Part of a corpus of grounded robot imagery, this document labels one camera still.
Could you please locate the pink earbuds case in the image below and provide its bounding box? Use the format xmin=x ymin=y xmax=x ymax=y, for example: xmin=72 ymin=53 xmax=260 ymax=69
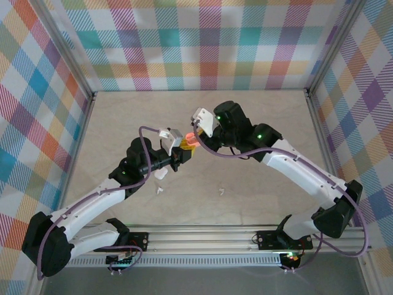
xmin=185 ymin=132 xmax=202 ymax=148

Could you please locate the left wrist camera with white mount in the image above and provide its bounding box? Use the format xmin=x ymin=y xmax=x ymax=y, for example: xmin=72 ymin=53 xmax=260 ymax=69
xmin=157 ymin=127 xmax=182 ymax=157

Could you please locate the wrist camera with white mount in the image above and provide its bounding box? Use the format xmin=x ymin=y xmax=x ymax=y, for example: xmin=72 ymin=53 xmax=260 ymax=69
xmin=190 ymin=106 xmax=214 ymax=138
xmin=157 ymin=127 xmax=182 ymax=157

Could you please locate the right wrist camera with white mount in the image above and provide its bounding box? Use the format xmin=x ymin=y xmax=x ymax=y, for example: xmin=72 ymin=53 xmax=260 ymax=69
xmin=190 ymin=106 xmax=214 ymax=138

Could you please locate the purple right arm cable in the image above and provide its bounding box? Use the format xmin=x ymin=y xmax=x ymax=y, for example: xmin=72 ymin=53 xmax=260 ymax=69
xmin=193 ymin=119 xmax=370 ymax=273

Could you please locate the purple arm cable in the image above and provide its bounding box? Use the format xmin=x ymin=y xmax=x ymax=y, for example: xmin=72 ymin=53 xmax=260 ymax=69
xmin=193 ymin=119 xmax=370 ymax=273
xmin=36 ymin=125 xmax=162 ymax=281

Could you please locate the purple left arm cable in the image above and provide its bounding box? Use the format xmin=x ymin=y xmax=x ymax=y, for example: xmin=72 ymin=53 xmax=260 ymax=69
xmin=36 ymin=125 xmax=162 ymax=281

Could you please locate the aluminium side rail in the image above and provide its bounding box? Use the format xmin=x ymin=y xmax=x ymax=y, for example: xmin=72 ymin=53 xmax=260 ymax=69
xmin=305 ymin=88 xmax=352 ymax=228
xmin=52 ymin=92 xmax=99 ymax=231

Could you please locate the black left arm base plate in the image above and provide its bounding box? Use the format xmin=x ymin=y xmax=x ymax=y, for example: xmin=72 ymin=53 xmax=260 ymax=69
xmin=127 ymin=232 xmax=150 ymax=252

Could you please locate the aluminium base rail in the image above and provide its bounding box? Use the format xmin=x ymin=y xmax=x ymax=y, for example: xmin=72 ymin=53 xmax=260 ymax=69
xmin=66 ymin=224 xmax=372 ymax=254

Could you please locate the slotted grey cable duct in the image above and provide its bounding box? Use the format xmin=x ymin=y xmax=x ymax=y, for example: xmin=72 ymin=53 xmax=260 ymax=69
xmin=67 ymin=257 xmax=283 ymax=267

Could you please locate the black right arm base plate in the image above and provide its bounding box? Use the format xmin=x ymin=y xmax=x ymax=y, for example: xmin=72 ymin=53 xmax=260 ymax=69
xmin=256 ymin=229 xmax=314 ymax=250

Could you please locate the aluminium frame post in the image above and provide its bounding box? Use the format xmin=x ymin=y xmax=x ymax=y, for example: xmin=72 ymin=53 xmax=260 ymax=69
xmin=32 ymin=0 xmax=96 ymax=99
xmin=303 ymin=0 xmax=371 ymax=98

